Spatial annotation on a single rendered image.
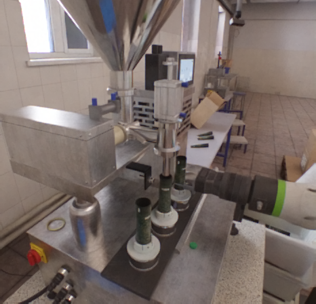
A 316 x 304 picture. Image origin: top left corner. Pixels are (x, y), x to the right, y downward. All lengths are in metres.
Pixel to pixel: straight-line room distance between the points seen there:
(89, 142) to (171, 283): 0.33
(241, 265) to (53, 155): 0.76
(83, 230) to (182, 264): 0.24
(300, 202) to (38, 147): 0.58
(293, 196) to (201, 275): 0.27
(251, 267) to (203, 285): 0.45
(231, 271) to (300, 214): 0.42
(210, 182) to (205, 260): 0.19
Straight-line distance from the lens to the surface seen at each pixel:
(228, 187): 0.58
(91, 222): 0.53
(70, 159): 0.45
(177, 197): 0.65
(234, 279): 0.91
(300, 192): 0.59
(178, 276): 0.54
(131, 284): 0.51
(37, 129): 0.49
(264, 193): 0.57
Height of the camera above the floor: 1.46
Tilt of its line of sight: 23 degrees down
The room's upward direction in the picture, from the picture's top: 1 degrees clockwise
